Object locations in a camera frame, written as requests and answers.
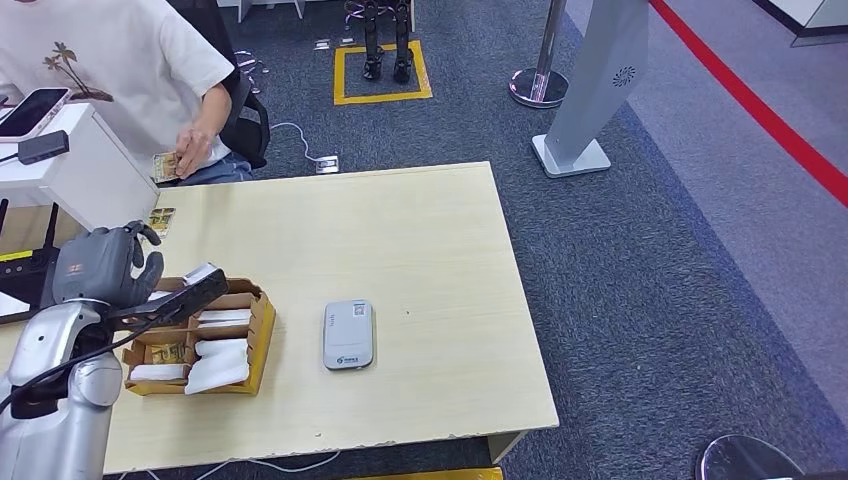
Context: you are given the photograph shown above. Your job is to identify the person's left hand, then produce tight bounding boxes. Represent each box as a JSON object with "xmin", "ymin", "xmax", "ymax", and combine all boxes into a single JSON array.
[{"xmin": 174, "ymin": 127, "xmax": 217, "ymax": 180}]

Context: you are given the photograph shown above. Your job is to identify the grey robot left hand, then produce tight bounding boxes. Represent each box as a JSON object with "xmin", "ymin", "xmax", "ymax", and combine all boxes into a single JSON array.
[{"xmin": 51, "ymin": 220, "xmax": 166, "ymax": 309}]

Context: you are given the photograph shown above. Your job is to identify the yellow patterned card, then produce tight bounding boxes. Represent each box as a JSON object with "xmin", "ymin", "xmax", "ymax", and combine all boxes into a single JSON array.
[{"xmin": 148, "ymin": 207, "xmax": 178, "ymax": 238}]

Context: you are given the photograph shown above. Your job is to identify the cardboard divided card box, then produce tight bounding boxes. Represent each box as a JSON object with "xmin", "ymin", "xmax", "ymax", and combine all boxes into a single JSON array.
[{"xmin": 121, "ymin": 276, "xmax": 278, "ymax": 397}]

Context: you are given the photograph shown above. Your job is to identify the yellow card in box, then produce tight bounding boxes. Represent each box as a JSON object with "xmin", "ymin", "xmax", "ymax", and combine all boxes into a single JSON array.
[{"xmin": 150, "ymin": 343, "xmax": 189, "ymax": 366}]

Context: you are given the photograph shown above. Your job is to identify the person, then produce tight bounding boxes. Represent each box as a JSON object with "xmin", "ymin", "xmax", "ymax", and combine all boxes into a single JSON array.
[{"xmin": 0, "ymin": 0, "xmax": 256, "ymax": 187}]

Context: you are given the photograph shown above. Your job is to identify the black office chair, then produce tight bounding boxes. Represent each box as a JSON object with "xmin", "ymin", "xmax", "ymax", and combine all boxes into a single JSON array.
[{"xmin": 165, "ymin": 0, "xmax": 272, "ymax": 171}]

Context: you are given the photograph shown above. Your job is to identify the black router with antennas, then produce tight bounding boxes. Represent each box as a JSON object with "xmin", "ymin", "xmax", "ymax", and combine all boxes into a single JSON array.
[{"xmin": 0, "ymin": 198, "xmax": 79, "ymax": 326}]

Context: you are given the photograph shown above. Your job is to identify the white desk riser stand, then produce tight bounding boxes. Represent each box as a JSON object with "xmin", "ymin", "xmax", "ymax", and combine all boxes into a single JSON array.
[{"xmin": 0, "ymin": 102, "xmax": 160, "ymax": 233}]

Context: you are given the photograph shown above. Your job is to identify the white paper sheet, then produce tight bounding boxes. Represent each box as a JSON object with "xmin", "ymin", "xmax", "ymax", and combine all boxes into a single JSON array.
[{"xmin": 0, "ymin": 291, "xmax": 33, "ymax": 318}]

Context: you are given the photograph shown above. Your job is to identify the small black hub box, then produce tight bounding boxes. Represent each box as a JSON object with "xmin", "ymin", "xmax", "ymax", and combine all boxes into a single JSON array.
[{"xmin": 18, "ymin": 129, "xmax": 72, "ymax": 166}]

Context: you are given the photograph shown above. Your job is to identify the white furniture legs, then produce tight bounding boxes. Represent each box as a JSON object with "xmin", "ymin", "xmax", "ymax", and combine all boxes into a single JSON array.
[{"xmin": 218, "ymin": 0, "xmax": 309, "ymax": 24}]

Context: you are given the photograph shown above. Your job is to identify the yellow floor tape square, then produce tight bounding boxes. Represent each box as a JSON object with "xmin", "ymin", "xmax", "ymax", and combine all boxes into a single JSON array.
[{"xmin": 333, "ymin": 40, "xmax": 434, "ymax": 107}]

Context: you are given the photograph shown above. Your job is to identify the smartphone in pink case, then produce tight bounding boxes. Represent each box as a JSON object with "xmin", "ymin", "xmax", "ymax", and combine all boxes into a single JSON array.
[{"xmin": 0, "ymin": 87, "xmax": 73, "ymax": 143}]

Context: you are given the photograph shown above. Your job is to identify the black humanoid robot legs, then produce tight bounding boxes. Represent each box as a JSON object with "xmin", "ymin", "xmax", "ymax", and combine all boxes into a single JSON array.
[{"xmin": 344, "ymin": 0, "xmax": 417, "ymax": 86}]

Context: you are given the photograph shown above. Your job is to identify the yellow floor tape strip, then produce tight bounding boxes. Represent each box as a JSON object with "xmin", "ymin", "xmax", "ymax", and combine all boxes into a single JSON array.
[{"xmin": 344, "ymin": 467, "xmax": 505, "ymax": 480}]

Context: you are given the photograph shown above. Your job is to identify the grey kiosk pillar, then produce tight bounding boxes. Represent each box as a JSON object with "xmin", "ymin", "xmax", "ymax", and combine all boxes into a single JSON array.
[{"xmin": 530, "ymin": 0, "xmax": 651, "ymax": 180}]

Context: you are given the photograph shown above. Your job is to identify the wooden desk leg panel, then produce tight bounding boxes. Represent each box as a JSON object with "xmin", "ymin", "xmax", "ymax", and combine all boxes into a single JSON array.
[{"xmin": 488, "ymin": 430, "xmax": 528, "ymax": 465}]

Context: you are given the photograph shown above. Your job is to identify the round dark stanchion base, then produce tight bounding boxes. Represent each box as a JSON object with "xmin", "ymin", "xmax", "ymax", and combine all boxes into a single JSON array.
[{"xmin": 695, "ymin": 435, "xmax": 806, "ymax": 480}]

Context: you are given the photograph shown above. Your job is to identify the white cabinet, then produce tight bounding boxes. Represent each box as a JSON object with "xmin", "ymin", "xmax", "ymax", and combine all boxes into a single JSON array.
[{"xmin": 751, "ymin": 0, "xmax": 848, "ymax": 49}]

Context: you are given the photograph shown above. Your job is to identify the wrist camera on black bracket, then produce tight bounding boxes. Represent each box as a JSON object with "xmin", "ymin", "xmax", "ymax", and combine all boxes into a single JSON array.
[{"xmin": 109, "ymin": 262, "xmax": 230, "ymax": 333}]

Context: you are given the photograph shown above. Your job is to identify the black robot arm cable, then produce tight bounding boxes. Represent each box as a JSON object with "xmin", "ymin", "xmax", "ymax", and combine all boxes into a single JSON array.
[{"xmin": 0, "ymin": 305, "xmax": 183, "ymax": 415}]

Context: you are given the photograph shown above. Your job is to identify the white floor cable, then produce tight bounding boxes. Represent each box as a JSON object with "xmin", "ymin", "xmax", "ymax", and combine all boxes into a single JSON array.
[{"xmin": 270, "ymin": 122, "xmax": 322, "ymax": 164}]

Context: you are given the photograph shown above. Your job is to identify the white cable under desk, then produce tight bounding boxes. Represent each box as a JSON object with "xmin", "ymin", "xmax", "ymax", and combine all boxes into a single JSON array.
[{"xmin": 119, "ymin": 450, "xmax": 342, "ymax": 480}]

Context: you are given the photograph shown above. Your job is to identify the chrome stanchion post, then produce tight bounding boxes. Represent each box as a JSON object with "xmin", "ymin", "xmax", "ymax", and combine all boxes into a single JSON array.
[{"xmin": 508, "ymin": 0, "xmax": 570, "ymax": 111}]

